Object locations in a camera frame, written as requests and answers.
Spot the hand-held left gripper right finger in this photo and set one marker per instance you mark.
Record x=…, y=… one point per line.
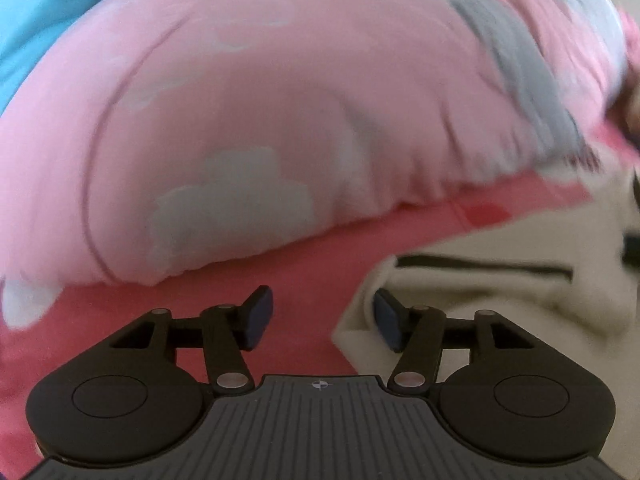
x=387, y=320

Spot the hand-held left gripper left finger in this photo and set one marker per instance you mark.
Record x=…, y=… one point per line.
x=260, y=317

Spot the beige jacket with black lines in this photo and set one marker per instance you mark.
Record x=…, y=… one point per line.
x=500, y=300

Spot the pink floral bed sheet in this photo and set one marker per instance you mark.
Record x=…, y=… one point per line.
x=300, y=260

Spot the pink and grey quilt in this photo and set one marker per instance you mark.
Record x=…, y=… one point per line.
x=250, y=110

